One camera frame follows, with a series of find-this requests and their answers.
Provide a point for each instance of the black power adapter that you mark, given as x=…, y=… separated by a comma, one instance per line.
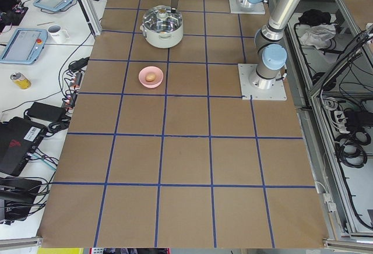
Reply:
x=45, y=112

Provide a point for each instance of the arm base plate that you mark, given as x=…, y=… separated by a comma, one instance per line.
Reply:
x=245, y=7
x=254, y=87

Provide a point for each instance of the pink bowl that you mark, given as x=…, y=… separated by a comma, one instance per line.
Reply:
x=158, y=80

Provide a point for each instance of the white mug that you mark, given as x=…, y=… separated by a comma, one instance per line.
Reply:
x=58, y=34

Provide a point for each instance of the black laptop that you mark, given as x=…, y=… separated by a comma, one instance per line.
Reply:
x=17, y=198

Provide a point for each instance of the lower blue teach pendant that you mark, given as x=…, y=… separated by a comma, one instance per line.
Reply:
x=24, y=47

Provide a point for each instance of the black computer box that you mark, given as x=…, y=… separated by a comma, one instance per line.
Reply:
x=19, y=139

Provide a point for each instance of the yellow drink can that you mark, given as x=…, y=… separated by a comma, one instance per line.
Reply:
x=20, y=80

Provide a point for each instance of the brown egg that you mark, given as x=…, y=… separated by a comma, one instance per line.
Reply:
x=150, y=77

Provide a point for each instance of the black and white cloth pile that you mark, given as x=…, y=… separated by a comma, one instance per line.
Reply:
x=320, y=32

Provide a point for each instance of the aluminium frame post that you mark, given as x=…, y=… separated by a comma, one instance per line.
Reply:
x=91, y=17

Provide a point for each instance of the glass pot lid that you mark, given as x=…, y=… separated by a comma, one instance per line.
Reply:
x=161, y=19

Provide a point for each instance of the pale green cooking pot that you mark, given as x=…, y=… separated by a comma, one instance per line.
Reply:
x=163, y=40

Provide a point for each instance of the power strip with plugs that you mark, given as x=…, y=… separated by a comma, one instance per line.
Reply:
x=73, y=81

